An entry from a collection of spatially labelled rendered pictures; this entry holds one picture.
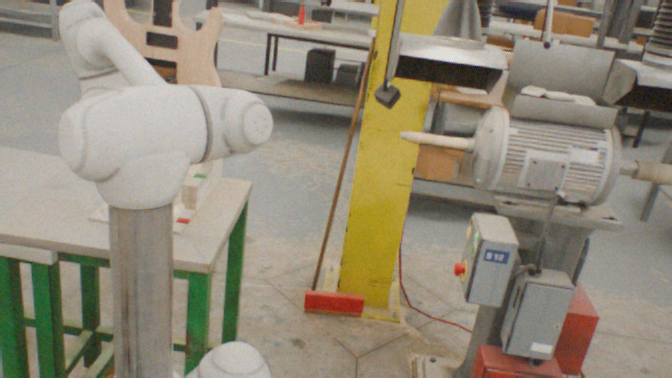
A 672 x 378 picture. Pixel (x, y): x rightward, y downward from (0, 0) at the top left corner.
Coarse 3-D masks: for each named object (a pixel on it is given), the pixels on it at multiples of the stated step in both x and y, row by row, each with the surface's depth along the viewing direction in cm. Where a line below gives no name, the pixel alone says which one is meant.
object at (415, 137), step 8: (408, 136) 179; (416, 136) 179; (424, 136) 179; (432, 136) 179; (440, 136) 180; (432, 144) 180; (440, 144) 179; (448, 144) 179; (456, 144) 179; (464, 144) 179
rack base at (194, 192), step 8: (200, 168) 195; (208, 168) 196; (208, 176) 194; (184, 184) 182; (192, 184) 183; (200, 184) 186; (208, 184) 196; (184, 192) 183; (192, 192) 183; (200, 192) 187; (208, 192) 198; (184, 200) 184; (192, 200) 184; (200, 200) 189; (192, 208) 185
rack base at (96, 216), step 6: (96, 210) 177; (186, 210) 184; (192, 210) 185; (90, 216) 173; (96, 216) 174; (102, 216) 174; (180, 216) 180; (186, 216) 181; (192, 216) 182; (102, 222) 173; (174, 228) 173; (180, 228) 174; (174, 234) 172; (180, 234) 173
